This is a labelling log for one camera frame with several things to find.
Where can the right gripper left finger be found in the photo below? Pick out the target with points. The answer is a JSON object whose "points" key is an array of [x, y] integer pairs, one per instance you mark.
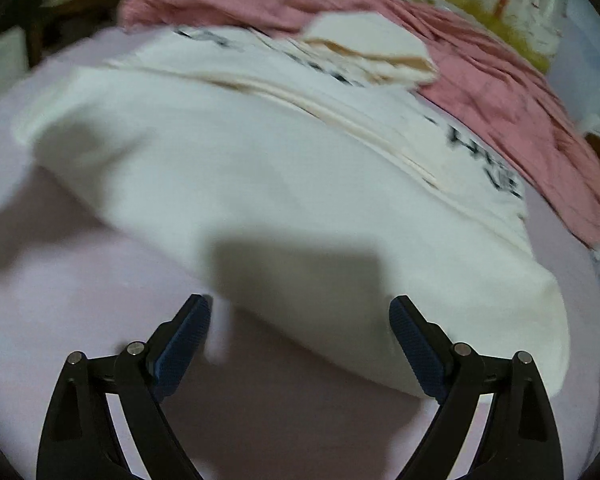
{"points": [[78, 439]]}

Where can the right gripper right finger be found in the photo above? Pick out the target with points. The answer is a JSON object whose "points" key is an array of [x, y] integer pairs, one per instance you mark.
{"points": [[519, 439]]}

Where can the white zip hoodie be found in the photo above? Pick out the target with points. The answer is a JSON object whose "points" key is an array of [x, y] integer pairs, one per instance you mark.
{"points": [[308, 188]]}

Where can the pink bed sheet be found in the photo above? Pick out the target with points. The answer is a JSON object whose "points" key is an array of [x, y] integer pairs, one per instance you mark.
{"points": [[254, 405]]}

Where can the white drawer cabinet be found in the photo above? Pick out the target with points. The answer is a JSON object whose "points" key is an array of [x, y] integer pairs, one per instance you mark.
{"points": [[13, 58]]}

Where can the dark wooden desk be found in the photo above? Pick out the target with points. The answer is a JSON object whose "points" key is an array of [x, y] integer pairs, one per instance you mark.
{"points": [[48, 28]]}

